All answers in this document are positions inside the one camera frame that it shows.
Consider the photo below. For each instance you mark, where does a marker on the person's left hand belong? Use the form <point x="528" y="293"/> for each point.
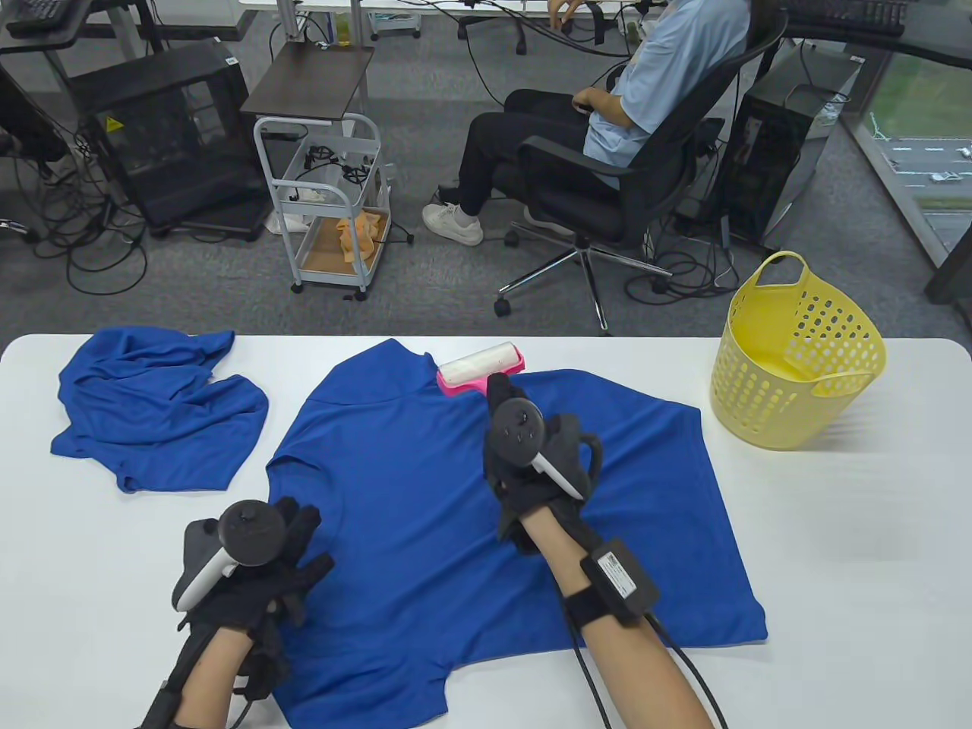
<point x="258" y="592"/>

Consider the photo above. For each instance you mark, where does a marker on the person's right hand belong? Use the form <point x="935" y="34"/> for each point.
<point x="516" y="490"/>

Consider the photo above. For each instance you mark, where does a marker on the blue t-shirt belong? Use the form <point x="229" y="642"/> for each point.
<point x="410" y="493"/>
<point x="137" y="410"/>

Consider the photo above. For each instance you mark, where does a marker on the pink lint roller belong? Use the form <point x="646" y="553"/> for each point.
<point x="478" y="368"/>

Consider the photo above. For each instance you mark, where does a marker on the person's left forearm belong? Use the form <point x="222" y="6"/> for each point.
<point x="209" y="683"/>

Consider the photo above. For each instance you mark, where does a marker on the person's right forearm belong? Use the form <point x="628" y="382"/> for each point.
<point x="645" y="683"/>

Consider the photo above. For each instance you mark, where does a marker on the dark grey right hand controller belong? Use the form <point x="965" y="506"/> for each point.
<point x="520" y="429"/>

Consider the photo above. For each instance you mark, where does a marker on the dark grey hand controller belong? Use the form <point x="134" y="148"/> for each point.
<point x="520" y="429"/>
<point x="250" y="531"/>

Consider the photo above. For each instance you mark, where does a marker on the dark grey left hand controller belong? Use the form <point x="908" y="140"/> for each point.
<point x="250" y="531"/>

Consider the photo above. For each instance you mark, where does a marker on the yellow perforated plastic basket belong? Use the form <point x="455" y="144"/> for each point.
<point x="782" y="410"/>

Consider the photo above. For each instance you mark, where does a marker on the black mesh office chair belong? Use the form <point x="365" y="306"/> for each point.
<point x="577" y="209"/>

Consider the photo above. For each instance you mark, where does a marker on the orange cloth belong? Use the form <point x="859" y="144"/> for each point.
<point x="357" y="235"/>

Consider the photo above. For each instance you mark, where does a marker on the black foot pedal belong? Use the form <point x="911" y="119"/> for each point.
<point x="448" y="194"/>

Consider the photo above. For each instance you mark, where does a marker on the white rolling cart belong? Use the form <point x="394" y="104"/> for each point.
<point x="311" y="209"/>

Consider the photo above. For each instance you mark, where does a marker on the black computer tower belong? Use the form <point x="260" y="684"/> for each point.
<point x="797" y="137"/>

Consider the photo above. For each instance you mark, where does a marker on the brown side table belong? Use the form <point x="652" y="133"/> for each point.
<point x="311" y="80"/>

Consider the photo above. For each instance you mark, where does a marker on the small white storage cart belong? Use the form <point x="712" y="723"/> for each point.
<point x="395" y="23"/>

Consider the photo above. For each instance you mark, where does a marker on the white desk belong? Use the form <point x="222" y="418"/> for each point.
<point x="288" y="19"/>

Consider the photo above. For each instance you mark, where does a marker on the black open computer case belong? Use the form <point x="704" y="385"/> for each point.
<point x="152" y="68"/>

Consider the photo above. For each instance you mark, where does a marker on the black keyboard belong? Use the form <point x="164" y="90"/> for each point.
<point x="835" y="14"/>
<point x="38" y="14"/>

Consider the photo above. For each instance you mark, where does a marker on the black desk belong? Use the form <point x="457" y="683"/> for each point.
<point x="942" y="34"/>
<point x="190" y="15"/>

